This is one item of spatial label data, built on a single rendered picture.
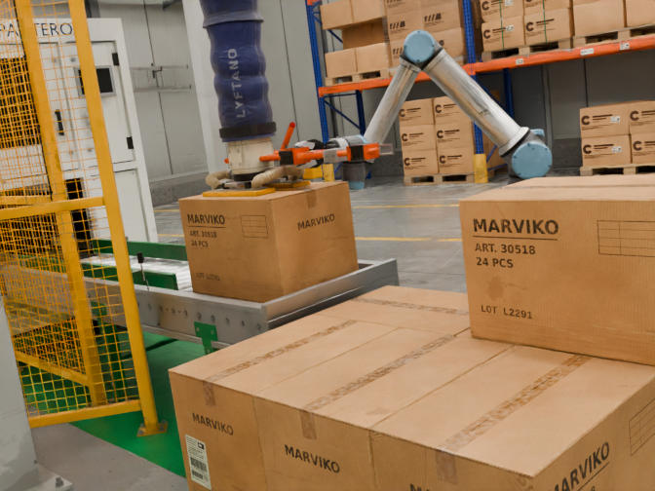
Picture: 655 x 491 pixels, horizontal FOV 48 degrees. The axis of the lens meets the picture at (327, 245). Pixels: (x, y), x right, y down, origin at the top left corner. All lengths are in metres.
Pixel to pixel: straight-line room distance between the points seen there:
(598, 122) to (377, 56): 3.40
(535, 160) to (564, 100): 8.41
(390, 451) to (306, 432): 0.27
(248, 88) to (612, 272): 1.57
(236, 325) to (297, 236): 0.39
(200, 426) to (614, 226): 1.24
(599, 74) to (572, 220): 9.26
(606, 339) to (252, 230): 1.36
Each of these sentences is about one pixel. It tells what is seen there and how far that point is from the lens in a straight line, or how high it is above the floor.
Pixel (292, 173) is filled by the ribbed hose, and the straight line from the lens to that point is 2.88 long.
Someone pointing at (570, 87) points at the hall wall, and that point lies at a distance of 11.29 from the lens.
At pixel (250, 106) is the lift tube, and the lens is 2.89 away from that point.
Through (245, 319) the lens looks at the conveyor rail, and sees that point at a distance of 2.66.
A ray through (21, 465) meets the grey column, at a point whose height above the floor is 0.12.
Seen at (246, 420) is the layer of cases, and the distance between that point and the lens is 2.01.
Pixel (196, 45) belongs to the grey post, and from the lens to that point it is 5.92.
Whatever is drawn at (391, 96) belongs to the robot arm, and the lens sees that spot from 3.08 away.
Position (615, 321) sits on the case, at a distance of 1.93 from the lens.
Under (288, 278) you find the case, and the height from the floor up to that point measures 0.65.
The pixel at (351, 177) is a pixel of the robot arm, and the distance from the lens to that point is 2.99.
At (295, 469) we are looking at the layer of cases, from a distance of 1.91.
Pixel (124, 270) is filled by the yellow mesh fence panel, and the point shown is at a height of 0.70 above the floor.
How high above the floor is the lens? 1.23
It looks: 10 degrees down
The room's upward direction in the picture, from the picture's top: 7 degrees counter-clockwise
